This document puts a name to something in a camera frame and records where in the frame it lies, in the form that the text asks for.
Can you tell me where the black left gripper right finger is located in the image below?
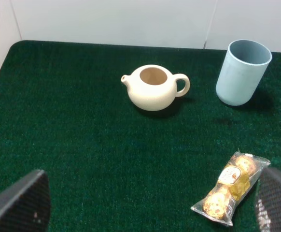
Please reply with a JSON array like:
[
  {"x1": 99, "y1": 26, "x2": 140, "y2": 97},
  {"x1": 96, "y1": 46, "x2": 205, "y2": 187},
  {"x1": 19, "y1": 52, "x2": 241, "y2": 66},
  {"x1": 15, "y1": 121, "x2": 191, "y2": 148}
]
[{"x1": 254, "y1": 168, "x2": 281, "y2": 232}]

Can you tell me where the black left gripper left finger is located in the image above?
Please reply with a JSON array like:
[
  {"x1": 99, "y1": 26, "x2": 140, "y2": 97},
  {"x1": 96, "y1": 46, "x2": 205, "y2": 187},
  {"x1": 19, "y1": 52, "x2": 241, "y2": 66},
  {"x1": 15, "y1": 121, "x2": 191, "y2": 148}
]
[{"x1": 0, "y1": 169, "x2": 51, "y2": 232}]

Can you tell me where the gold chocolate candy pack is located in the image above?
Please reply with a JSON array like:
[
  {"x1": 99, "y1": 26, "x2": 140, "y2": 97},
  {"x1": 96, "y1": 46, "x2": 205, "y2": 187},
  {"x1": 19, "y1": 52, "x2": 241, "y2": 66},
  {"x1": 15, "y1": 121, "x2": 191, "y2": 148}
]
[{"x1": 191, "y1": 151, "x2": 271, "y2": 227}]

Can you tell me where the dark green felt mat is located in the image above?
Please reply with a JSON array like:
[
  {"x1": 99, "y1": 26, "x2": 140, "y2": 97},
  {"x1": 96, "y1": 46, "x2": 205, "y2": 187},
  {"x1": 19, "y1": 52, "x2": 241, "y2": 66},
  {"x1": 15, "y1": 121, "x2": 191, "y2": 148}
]
[{"x1": 0, "y1": 41, "x2": 281, "y2": 232}]

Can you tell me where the light blue cup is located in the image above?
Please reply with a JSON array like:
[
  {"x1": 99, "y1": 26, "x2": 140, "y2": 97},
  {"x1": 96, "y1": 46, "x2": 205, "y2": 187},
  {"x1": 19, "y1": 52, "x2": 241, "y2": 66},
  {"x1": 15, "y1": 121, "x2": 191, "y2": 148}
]
[{"x1": 215, "y1": 39, "x2": 272, "y2": 106}]

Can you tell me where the cream ceramic teapot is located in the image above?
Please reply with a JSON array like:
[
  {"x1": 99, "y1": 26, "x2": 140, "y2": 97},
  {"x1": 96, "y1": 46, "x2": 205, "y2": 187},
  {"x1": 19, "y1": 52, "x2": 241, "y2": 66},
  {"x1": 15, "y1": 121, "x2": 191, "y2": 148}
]
[{"x1": 121, "y1": 64, "x2": 190, "y2": 111}]

